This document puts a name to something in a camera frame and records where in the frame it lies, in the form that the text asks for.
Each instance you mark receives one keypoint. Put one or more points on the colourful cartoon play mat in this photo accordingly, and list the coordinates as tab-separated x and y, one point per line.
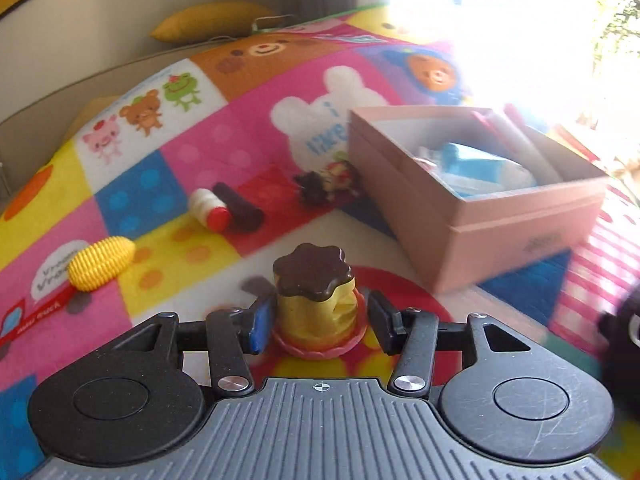
165	170

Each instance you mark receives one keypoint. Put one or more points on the blue tissue packet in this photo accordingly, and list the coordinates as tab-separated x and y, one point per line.
480	167

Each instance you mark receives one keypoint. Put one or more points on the pink cardboard box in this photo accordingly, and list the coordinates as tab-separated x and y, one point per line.
500	230

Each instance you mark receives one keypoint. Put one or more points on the yellow toy corn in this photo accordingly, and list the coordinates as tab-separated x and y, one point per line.
100	262

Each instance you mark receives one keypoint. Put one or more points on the white bottle red cap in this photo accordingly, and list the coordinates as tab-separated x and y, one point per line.
207	207

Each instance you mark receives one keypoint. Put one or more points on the yellow pillow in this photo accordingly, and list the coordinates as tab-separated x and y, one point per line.
210	20

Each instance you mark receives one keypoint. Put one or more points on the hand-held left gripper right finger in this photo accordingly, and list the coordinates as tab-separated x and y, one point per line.
382	325

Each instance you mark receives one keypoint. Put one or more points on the black cylinder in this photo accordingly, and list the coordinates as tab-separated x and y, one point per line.
242	210

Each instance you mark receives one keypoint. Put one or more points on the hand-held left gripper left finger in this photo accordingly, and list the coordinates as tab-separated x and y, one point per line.
260	325

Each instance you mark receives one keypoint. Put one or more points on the yellow pudding toy brown top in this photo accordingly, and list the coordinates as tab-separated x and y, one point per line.
315	305

